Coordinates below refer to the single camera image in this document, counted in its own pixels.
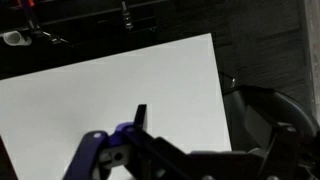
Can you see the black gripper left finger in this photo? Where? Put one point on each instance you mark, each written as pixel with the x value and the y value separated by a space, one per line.
pixel 140 120

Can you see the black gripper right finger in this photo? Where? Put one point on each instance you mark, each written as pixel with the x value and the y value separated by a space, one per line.
pixel 282 155

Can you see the black tripod stand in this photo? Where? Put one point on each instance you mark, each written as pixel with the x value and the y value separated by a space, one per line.
pixel 126 15

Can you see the white plastic tube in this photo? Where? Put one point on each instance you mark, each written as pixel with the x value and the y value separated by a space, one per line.
pixel 14 38

